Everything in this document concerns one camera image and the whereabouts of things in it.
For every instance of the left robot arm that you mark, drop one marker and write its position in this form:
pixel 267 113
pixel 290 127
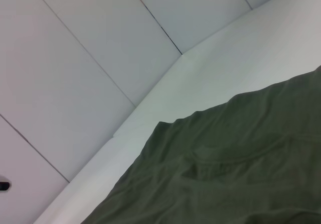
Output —
pixel 3 185

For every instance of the dark green FREE t-shirt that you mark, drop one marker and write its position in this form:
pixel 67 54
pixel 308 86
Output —
pixel 225 163

